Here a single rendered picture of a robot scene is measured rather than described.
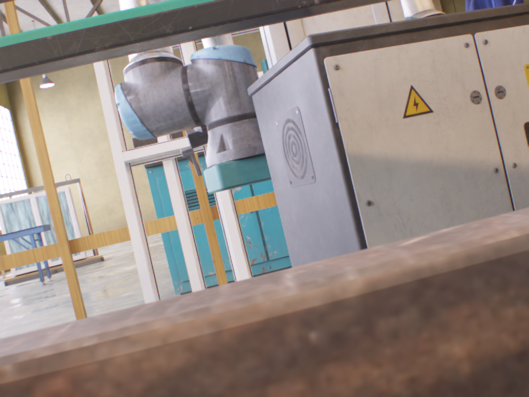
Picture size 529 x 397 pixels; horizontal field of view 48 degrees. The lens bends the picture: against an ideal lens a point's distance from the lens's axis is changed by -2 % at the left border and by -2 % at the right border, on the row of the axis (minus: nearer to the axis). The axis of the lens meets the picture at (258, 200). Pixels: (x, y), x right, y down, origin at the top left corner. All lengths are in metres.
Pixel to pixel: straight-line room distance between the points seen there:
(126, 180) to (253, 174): 1.39
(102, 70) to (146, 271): 0.93
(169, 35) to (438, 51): 0.46
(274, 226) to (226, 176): 2.96
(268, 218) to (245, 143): 2.95
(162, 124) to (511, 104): 0.79
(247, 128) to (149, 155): 1.36
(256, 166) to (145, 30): 0.75
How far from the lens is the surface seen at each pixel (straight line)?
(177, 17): 0.68
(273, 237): 4.31
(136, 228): 2.66
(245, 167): 1.37
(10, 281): 12.06
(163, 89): 1.43
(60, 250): 3.00
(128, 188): 2.69
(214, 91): 1.40
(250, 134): 1.37
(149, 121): 1.45
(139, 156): 2.71
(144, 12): 0.68
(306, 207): 1.03
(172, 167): 2.76
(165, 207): 4.28
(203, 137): 1.95
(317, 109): 0.90
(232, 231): 2.63
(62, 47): 0.68
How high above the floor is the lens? 0.64
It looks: 1 degrees down
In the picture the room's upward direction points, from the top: 13 degrees counter-clockwise
